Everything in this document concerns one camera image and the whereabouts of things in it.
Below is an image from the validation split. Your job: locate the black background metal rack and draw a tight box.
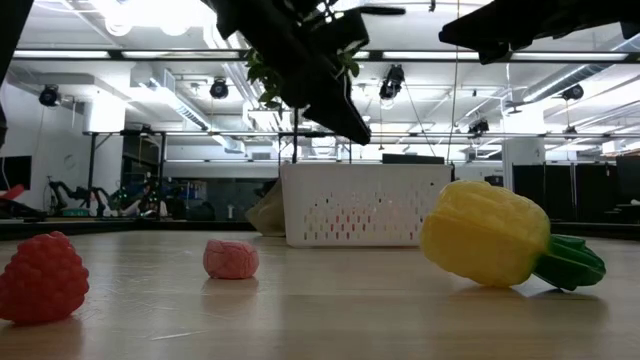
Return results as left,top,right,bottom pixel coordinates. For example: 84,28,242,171
83,130,169,219

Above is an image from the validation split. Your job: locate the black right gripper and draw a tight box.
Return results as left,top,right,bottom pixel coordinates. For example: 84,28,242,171
438,0,640,65

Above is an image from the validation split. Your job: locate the black background partition cabinet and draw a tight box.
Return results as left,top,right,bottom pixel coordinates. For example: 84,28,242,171
512,162,617,221

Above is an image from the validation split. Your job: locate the wide black background monitor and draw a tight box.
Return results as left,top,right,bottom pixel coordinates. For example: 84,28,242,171
382,153,446,166

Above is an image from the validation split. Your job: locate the pink lumpy toy fruit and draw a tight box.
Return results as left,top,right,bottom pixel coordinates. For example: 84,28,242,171
202,238,261,281

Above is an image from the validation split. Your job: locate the red bar-shaped background object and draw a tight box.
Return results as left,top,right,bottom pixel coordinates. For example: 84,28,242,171
0,183,25,202

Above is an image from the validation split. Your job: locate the black aluminium table frame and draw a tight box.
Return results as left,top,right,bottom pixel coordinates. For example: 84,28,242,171
0,217,640,242

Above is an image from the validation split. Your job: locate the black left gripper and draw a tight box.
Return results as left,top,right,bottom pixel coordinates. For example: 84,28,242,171
202,0,372,146

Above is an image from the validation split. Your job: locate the red toy raspberry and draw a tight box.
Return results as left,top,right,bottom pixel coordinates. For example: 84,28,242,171
0,230,91,325

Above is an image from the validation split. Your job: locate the yellow toy pineapple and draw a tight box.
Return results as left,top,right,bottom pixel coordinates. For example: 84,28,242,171
418,179,608,293

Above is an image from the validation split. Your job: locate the white perforated plastic basket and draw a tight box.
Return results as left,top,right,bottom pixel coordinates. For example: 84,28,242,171
279,162,454,249

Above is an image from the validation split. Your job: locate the potted green leafy tree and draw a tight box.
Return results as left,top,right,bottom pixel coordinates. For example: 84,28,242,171
243,0,362,165

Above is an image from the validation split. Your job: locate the tan crumpled cloth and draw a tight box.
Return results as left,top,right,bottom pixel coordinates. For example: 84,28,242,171
244,178,287,238

